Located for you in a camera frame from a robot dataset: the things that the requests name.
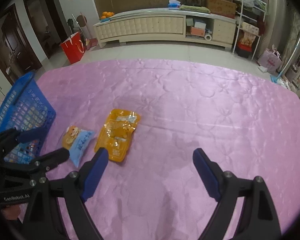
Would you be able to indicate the pink quilted tablecloth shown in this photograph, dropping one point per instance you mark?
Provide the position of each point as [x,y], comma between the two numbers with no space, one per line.
[248,125]

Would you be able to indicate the blue plastic basket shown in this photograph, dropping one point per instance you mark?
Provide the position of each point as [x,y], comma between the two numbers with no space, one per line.
[25,108]

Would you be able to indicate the cream television cabinet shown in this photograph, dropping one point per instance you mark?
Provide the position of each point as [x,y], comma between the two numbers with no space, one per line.
[163,24]

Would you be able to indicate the plate of oranges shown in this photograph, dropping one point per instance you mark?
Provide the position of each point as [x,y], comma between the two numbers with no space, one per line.
[106,15]

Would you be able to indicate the red paper bag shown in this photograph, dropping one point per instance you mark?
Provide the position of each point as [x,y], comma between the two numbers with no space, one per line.
[73,47]

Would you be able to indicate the pink shopping bag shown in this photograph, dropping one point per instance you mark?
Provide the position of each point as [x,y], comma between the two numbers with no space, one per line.
[270,59]

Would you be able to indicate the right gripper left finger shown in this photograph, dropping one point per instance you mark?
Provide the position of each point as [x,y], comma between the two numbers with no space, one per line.
[43,218]

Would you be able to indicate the green folded cloth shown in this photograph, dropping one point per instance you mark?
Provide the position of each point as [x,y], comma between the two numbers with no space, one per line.
[195,9]

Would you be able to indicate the blue tissue pack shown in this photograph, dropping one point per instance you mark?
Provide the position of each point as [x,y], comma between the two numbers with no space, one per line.
[174,4]

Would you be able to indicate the cardboard box on cabinet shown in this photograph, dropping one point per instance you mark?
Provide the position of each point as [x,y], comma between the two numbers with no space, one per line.
[222,7]

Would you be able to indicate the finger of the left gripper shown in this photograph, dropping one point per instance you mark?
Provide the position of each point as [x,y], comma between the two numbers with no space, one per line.
[39,165]
[12,137]

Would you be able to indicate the orange snack packet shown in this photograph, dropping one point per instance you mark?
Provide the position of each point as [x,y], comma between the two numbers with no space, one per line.
[116,133]

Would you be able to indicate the white metal shelf rack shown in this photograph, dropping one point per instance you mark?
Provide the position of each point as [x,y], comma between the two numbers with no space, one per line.
[250,19]

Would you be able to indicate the small blue cake packet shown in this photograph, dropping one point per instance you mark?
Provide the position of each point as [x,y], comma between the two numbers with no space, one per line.
[76,141]

